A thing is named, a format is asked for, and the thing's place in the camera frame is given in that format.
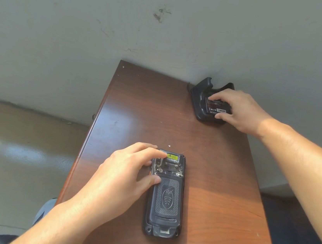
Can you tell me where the person's left hand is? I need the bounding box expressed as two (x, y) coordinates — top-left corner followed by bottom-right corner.
(69, 135), (168, 232)

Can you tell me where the person's right forearm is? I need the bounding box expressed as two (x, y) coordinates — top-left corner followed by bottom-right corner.
(244, 116), (322, 244)

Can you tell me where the black charging cradle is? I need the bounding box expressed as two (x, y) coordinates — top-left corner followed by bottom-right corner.
(186, 75), (237, 126)

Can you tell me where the black handheld scanner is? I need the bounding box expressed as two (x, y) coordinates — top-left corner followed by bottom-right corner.
(140, 148), (190, 241)

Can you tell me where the person's blue trouser leg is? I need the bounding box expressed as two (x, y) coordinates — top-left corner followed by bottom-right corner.
(32, 195), (58, 229)

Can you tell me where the black battery pack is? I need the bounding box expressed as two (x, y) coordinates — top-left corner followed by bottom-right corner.
(204, 95), (234, 117)

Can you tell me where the person's right hand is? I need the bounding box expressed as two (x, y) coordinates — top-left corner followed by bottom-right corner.
(205, 86), (274, 139)

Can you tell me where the person's left forearm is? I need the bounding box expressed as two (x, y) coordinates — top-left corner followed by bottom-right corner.
(9, 191), (105, 244)

